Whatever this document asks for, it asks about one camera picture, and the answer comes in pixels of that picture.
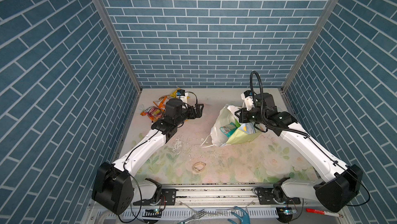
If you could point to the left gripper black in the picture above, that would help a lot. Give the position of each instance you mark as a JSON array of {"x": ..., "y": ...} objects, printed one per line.
[{"x": 197, "y": 112}]

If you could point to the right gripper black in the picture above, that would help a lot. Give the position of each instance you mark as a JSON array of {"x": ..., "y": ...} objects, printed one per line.
[{"x": 242, "y": 116}]

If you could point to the floral paper gift bag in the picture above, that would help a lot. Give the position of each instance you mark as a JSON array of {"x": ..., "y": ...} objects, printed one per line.
[{"x": 245, "y": 132}]

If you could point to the yellow snack packet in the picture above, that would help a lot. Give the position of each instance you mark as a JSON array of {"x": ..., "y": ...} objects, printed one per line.
[{"x": 173, "y": 94}]

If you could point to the orange snack packet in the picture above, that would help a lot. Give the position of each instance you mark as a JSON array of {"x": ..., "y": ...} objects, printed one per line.
[{"x": 162, "y": 101}]

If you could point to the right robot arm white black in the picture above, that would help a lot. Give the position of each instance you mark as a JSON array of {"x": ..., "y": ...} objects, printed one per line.
[{"x": 338, "y": 183}]

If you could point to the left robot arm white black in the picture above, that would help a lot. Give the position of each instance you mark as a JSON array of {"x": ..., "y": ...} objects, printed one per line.
[{"x": 115, "y": 186}]

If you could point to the teal snack packet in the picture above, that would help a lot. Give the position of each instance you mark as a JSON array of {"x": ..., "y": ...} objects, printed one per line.
[{"x": 228, "y": 129}]

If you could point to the beige rubber band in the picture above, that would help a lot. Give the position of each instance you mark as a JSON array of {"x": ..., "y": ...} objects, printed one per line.
[{"x": 198, "y": 167}]

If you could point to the metal fork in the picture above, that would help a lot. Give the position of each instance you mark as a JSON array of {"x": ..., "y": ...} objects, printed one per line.
[{"x": 196, "y": 216}]

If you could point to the teal plastic tool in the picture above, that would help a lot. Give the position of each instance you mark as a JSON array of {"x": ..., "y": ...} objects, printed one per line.
[{"x": 241, "y": 214}]

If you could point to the red white marker pen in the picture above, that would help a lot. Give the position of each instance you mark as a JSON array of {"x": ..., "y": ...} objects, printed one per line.
[{"x": 320, "y": 212}]

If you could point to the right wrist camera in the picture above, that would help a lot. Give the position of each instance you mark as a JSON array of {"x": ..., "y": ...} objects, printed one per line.
[{"x": 247, "y": 97}]

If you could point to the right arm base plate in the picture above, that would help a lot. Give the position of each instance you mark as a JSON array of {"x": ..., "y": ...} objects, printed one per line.
[{"x": 267, "y": 196}]

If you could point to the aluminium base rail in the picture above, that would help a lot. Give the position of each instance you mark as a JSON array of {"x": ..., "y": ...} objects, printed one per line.
[{"x": 214, "y": 194}]

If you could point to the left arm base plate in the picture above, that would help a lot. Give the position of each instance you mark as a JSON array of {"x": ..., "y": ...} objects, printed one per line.
[{"x": 166, "y": 197}]

